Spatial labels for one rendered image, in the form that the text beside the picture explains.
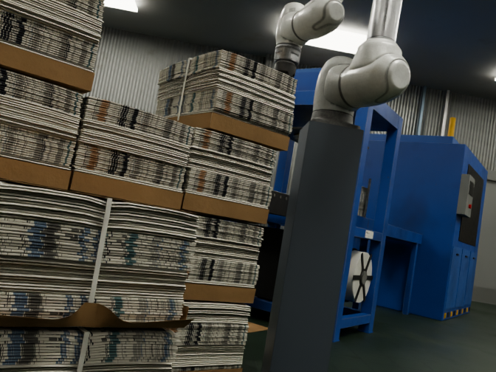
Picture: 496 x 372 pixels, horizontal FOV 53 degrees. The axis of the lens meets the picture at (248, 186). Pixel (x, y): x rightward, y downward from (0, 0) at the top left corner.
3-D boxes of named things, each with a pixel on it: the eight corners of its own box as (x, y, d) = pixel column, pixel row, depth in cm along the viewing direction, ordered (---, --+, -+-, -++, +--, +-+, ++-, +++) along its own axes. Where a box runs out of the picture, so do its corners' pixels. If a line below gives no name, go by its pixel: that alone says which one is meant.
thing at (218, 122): (288, 150, 149) (290, 136, 149) (209, 127, 132) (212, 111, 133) (256, 151, 162) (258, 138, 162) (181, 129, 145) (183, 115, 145)
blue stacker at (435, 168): (452, 323, 469) (480, 112, 485) (328, 294, 542) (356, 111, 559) (477, 314, 592) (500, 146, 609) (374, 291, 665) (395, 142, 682)
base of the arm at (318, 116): (345, 139, 199) (346, 126, 200) (361, 130, 177) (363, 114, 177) (300, 131, 198) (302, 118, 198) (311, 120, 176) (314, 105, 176)
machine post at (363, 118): (333, 342, 291) (372, 88, 303) (320, 338, 296) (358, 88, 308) (339, 341, 298) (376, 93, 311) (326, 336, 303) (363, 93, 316)
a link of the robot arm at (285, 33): (267, 46, 173) (288, 37, 162) (274, 4, 174) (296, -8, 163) (292, 56, 179) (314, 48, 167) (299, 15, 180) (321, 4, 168)
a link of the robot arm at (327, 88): (335, 122, 197) (343, 69, 199) (367, 117, 181) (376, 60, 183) (302, 112, 189) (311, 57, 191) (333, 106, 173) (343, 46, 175)
